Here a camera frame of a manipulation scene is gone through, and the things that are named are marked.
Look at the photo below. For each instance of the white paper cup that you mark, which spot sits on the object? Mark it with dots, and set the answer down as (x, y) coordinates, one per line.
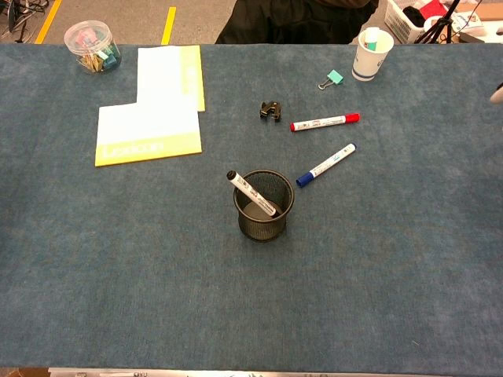
(367, 63)

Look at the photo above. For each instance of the blue-capped white marker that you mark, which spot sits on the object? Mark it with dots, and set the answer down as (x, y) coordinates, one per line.
(326, 165)

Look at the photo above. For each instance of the black-capped white marker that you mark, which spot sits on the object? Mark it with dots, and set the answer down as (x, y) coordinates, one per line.
(245, 188)

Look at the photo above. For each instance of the white glue stick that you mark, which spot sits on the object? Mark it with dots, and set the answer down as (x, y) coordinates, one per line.
(371, 39)

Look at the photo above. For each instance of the teal binder clip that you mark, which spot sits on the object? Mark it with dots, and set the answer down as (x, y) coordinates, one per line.
(335, 76)

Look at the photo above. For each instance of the white plastic basket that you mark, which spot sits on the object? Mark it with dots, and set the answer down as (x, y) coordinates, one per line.
(397, 19)

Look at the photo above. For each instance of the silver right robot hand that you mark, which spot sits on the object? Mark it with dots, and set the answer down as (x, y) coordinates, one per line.
(497, 94)

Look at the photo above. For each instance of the yellow Lexicon notepad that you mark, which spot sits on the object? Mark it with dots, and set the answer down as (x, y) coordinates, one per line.
(169, 74)
(145, 129)

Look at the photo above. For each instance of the red-capped white marker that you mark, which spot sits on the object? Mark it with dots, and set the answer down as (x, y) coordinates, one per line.
(322, 123)

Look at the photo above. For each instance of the black tripod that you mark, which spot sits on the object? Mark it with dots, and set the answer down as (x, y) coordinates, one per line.
(440, 25)

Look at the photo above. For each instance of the blue felt table mat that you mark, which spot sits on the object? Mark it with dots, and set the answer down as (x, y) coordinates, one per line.
(353, 275)

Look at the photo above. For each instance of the person in black clothing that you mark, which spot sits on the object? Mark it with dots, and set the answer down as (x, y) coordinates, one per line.
(294, 19)

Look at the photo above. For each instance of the black round pen cup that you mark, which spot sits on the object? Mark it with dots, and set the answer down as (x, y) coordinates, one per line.
(263, 229)

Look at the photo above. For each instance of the clear jar of binder clips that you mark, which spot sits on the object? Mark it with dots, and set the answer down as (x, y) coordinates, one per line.
(92, 43)

